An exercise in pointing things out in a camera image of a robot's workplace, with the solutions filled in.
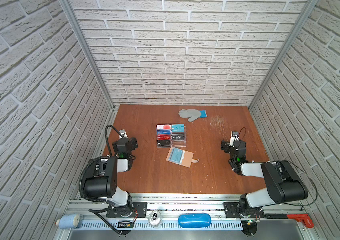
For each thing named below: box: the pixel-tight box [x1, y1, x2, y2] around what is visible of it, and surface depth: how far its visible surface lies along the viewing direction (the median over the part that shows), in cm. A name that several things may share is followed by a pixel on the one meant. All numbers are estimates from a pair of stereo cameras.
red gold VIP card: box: [157, 134, 171, 140], surface depth 97 cm
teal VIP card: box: [171, 124, 185, 133], surface depth 97 cm
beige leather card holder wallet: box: [165, 146, 200, 168], surface depth 94 cm
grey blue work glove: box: [178, 109, 208, 122], surface depth 116 cm
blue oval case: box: [178, 213, 212, 229], surface depth 70 cm
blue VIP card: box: [157, 129, 172, 135], surface depth 97 cm
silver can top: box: [148, 211, 162, 226], surface depth 61 cm
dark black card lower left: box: [157, 139, 171, 148], surface depth 97 cm
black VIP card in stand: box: [171, 133, 185, 141], surface depth 99 cm
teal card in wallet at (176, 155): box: [170, 147, 183, 164], surface depth 94 cm
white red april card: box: [156, 124, 172, 130], surface depth 97 cm
